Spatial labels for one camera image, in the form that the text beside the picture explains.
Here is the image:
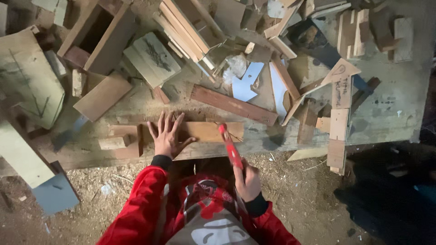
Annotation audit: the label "person's left hand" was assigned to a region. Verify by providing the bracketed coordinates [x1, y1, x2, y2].
[147, 110, 197, 160]

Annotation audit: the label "person's right hand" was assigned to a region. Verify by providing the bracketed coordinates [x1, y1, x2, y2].
[233, 158, 262, 203]

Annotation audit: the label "red handled tool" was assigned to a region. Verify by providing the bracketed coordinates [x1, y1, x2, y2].
[218, 123, 245, 170]

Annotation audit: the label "light brown wooden plank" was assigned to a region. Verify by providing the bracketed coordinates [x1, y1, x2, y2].
[141, 121, 245, 144]

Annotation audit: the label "person's red grey shirt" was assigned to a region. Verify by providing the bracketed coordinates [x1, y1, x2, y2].
[160, 158, 264, 245]

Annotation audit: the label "pale thin slat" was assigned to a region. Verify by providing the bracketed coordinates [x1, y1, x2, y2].
[287, 146, 328, 162]

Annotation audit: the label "reddish brown long plank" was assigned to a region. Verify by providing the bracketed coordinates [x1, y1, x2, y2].
[190, 84, 279, 127]

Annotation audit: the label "brown upright wood block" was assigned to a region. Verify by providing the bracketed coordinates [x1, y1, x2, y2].
[297, 99, 320, 146]

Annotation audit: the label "white laminate sheet notched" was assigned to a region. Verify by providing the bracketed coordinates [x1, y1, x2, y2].
[232, 61, 265, 102]

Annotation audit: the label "white laminate sheet narrow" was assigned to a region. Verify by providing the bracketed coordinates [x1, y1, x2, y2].
[269, 61, 291, 118]

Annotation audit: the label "pale diagonal slat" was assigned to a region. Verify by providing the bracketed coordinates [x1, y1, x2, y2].
[281, 82, 334, 127]

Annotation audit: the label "small tan wood block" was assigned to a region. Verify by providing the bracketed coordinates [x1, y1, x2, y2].
[315, 116, 332, 134]

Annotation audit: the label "tan short plank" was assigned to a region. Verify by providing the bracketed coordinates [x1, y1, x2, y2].
[326, 139, 347, 175]

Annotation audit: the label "reddish notched wood block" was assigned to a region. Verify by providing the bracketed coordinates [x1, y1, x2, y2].
[108, 124, 144, 159]

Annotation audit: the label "reddish diagonal slat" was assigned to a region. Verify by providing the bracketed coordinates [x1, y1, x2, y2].
[271, 57, 301, 101]

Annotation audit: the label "clear plastic bag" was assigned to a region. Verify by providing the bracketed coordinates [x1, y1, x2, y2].
[222, 54, 248, 84]

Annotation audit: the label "short reddish plank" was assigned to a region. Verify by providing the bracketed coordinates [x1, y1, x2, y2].
[153, 85, 171, 105]

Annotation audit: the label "small pale wood block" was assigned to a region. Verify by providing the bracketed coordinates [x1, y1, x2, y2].
[98, 134, 131, 150]

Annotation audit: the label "handwritten wooden plank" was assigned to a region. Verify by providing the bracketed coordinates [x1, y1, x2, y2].
[331, 74, 352, 110]

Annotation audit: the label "pale plywood board black smudge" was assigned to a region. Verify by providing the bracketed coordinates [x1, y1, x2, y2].
[123, 32, 182, 89]

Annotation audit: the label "triangular plywood offcut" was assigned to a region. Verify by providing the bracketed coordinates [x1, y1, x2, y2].
[320, 58, 362, 86]

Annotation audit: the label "dark narrow slat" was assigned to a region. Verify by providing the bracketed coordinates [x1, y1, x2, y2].
[350, 76, 381, 114]

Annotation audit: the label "bundle of wooden slats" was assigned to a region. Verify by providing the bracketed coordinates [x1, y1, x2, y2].
[153, 0, 226, 66]

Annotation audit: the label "brown rectangular board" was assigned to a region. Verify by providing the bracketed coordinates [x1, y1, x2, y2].
[73, 73, 133, 123]

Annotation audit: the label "blue grey board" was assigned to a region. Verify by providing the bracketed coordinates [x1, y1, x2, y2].
[32, 173, 80, 216]

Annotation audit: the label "stack of short boards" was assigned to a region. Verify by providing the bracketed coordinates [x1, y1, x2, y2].
[337, 8, 371, 59]

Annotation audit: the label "small pale upright block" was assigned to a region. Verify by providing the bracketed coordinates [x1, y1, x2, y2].
[72, 69, 88, 98]

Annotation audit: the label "grey sheet offcuts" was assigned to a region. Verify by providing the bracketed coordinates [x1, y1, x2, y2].
[308, 0, 352, 20]

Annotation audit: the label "open wooden box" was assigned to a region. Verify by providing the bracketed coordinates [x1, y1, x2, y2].
[57, 0, 137, 76]

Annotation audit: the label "dark brown wood block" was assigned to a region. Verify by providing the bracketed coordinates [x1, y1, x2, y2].
[369, 10, 401, 52]

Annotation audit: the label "pale weathered short board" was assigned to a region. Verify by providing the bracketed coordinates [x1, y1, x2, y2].
[393, 17, 414, 63]

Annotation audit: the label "grey narrow slat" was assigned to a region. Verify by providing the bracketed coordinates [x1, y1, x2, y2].
[44, 50, 67, 78]

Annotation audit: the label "pale green long board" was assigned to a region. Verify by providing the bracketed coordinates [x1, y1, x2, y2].
[0, 120, 56, 189]

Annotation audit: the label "large greenish plywood board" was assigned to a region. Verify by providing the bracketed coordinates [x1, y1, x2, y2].
[0, 27, 65, 130]

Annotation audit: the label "pale greenish board offcut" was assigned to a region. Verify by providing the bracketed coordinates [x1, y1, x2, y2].
[31, 0, 69, 27]

